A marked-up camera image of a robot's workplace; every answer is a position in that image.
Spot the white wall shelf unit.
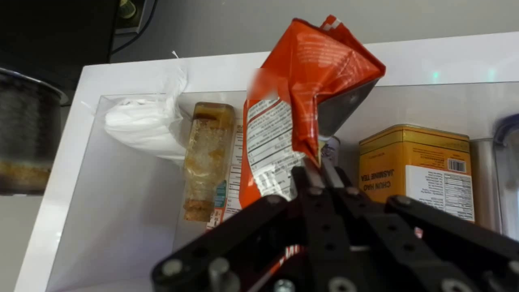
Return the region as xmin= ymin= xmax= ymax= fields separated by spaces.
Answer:
xmin=9 ymin=33 xmax=519 ymax=292

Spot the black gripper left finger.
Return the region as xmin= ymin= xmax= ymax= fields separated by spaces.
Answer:
xmin=291 ymin=167 xmax=368 ymax=292

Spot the white plastic bag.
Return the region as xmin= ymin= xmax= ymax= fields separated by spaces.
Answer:
xmin=103 ymin=65 xmax=188 ymax=161

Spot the clear jar orange lid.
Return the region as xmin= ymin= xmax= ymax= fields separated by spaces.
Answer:
xmin=183 ymin=102 xmax=235 ymax=222

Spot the orange snack packet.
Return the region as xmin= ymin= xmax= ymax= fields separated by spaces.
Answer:
xmin=238 ymin=16 xmax=385 ymax=208

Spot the yellow tin box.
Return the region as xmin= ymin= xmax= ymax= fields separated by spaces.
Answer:
xmin=358 ymin=125 xmax=475 ymax=221

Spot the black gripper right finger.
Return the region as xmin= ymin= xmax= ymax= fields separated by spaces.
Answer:
xmin=322 ymin=159 xmax=519 ymax=292

